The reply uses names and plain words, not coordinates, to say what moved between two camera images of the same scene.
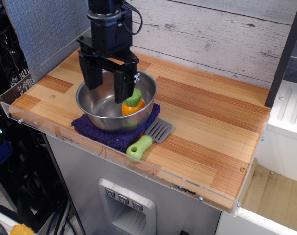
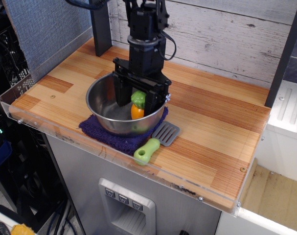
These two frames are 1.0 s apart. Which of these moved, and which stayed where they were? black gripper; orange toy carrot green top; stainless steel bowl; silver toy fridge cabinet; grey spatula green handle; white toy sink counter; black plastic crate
Moved: orange toy carrot green top; grey spatula green handle; black gripper; stainless steel bowl
Stayed: black plastic crate; white toy sink counter; silver toy fridge cabinet
